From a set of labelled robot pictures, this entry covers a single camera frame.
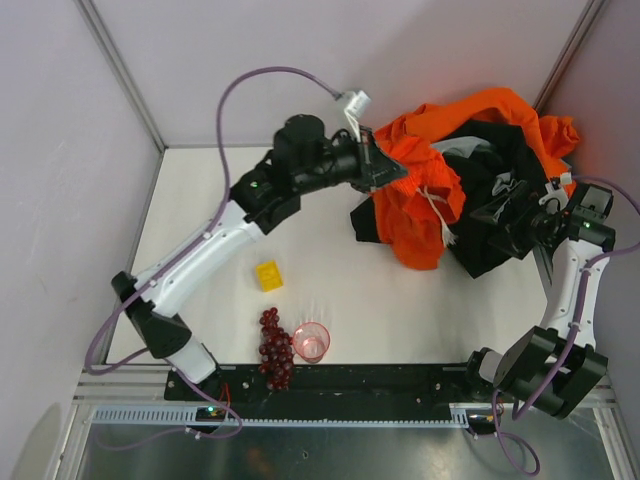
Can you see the grey cloth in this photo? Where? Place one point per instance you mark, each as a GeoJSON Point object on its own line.
{"type": "Point", "coordinates": [478, 163]}

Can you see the small orange drawstring cloth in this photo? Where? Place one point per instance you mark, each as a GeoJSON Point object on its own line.
{"type": "Point", "coordinates": [411, 213]}

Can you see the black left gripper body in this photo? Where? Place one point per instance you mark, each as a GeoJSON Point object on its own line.
{"type": "Point", "coordinates": [366, 167]}

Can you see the black cloth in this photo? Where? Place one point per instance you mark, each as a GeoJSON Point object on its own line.
{"type": "Point", "coordinates": [467, 239]}

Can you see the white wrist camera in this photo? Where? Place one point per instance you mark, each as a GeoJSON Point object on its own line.
{"type": "Point", "coordinates": [556, 197]}
{"type": "Point", "coordinates": [354, 103]}

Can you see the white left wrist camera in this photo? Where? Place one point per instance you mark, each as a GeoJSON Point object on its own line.
{"type": "Point", "coordinates": [354, 103]}

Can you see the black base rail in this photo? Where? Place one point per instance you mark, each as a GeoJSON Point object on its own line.
{"type": "Point", "coordinates": [350, 393]}

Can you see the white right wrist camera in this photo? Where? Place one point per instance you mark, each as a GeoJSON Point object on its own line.
{"type": "Point", "coordinates": [556, 197]}

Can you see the pink transparent plastic cup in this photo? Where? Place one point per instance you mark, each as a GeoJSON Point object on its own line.
{"type": "Point", "coordinates": [311, 341]}

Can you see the right corner metal post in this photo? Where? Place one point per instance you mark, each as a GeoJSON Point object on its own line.
{"type": "Point", "coordinates": [586, 22]}

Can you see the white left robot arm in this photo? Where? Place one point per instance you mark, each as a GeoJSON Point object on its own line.
{"type": "Point", "coordinates": [251, 209]}

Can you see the red plastic grape bunch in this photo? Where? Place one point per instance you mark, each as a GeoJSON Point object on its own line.
{"type": "Point", "coordinates": [275, 351]}

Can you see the yellow toy block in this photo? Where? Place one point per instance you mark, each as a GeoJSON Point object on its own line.
{"type": "Point", "coordinates": [269, 276]}

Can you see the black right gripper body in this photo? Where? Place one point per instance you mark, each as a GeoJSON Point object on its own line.
{"type": "Point", "coordinates": [518, 220]}

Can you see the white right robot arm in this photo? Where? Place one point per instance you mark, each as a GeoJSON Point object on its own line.
{"type": "Point", "coordinates": [554, 365]}

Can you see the left corner metal post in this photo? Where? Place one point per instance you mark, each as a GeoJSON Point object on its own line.
{"type": "Point", "coordinates": [116, 63]}

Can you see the corner metal post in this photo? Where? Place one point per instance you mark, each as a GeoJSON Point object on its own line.
{"type": "Point", "coordinates": [586, 22]}
{"type": "Point", "coordinates": [116, 63]}

